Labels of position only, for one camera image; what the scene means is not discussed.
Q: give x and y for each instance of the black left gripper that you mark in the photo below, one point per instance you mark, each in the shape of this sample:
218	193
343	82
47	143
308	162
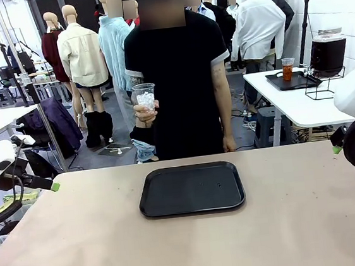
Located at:
15	178

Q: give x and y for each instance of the tall clear plastic ice cup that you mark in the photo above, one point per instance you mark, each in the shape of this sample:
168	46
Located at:
288	70

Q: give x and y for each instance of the short clear plastic ice cup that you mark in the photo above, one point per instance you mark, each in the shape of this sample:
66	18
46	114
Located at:
144	95

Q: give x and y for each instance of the bare left forearm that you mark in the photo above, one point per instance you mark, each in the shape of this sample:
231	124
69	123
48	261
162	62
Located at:
226	115

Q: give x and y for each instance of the glass drink dispenser jar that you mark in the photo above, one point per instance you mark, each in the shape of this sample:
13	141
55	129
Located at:
327	52

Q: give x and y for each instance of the person's left hand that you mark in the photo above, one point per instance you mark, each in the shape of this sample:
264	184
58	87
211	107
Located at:
229	143

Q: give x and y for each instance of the person's right hand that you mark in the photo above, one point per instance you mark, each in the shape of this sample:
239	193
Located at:
147	114

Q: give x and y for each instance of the yellow green plastic bag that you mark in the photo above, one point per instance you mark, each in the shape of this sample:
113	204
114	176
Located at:
25	196

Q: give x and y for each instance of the white side table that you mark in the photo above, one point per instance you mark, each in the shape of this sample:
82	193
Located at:
298	107

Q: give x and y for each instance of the purple jacket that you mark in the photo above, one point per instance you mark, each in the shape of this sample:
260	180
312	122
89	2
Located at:
61	126

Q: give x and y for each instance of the dark blue plastic stool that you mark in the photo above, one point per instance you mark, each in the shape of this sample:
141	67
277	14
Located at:
265	127

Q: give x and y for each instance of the small black serving tray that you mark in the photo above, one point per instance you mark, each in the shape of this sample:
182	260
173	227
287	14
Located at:
277	84

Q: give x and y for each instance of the grey metal stool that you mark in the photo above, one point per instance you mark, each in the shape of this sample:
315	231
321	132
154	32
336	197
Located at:
3	97

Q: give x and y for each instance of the black stand with clamp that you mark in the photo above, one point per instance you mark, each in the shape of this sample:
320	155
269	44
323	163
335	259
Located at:
16	83

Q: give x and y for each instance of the tall black tripod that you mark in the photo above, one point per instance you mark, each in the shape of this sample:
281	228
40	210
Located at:
305	30

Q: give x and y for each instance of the mannequin in maroon shirt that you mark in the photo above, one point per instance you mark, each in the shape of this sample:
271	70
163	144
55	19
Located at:
54	57

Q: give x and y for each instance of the slanted metal pole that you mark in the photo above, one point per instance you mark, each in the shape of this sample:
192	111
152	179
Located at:
18	57

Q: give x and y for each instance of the mannequin in cream shirt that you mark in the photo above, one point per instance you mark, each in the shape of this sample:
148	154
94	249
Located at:
82	57

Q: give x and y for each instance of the mannequin in white shirt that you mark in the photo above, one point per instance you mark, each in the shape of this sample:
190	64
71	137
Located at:
258	29

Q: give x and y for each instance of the mannequin in black jacket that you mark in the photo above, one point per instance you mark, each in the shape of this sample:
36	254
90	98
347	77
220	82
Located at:
283	10

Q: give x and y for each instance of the large black serving tray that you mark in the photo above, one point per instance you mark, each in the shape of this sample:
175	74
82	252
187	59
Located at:
191	188

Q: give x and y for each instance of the mannequin in light blue fleece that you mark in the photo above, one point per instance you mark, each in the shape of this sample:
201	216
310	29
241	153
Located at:
112	44

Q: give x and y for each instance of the mannequin in black coat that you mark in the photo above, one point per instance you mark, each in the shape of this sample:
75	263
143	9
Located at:
224	20

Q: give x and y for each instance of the person in black t-shirt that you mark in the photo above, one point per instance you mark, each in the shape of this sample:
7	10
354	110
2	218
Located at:
179	91

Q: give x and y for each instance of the mannequin in red jacket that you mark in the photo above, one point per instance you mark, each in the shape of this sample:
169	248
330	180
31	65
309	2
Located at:
131	22

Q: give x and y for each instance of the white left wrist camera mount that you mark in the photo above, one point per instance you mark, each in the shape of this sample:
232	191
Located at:
26	140

